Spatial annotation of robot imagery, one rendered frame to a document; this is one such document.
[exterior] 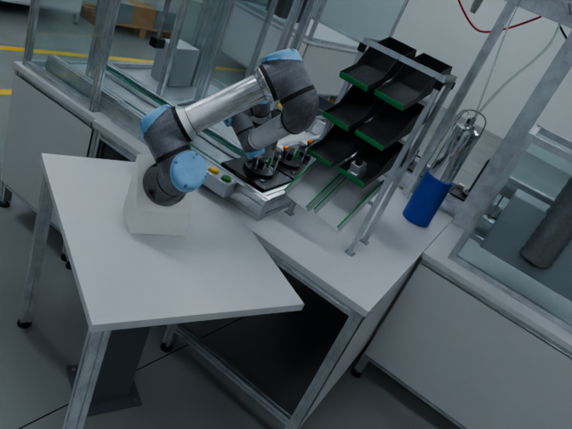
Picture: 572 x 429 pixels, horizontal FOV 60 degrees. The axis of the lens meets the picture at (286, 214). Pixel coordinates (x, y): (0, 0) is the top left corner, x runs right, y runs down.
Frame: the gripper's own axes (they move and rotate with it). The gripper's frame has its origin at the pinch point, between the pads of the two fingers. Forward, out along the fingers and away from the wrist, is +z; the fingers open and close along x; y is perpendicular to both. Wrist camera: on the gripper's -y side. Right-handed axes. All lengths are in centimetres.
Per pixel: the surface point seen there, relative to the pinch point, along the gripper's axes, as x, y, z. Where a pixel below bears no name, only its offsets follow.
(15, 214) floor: -124, 88, 70
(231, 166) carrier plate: -7.5, 17.0, 3.2
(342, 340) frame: 72, 47, 16
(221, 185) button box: -0.6, 29.5, -4.8
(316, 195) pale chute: 31.1, 8.4, 0.8
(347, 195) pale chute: 41.4, 0.8, 0.9
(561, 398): 160, -2, 68
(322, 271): 51, 32, 4
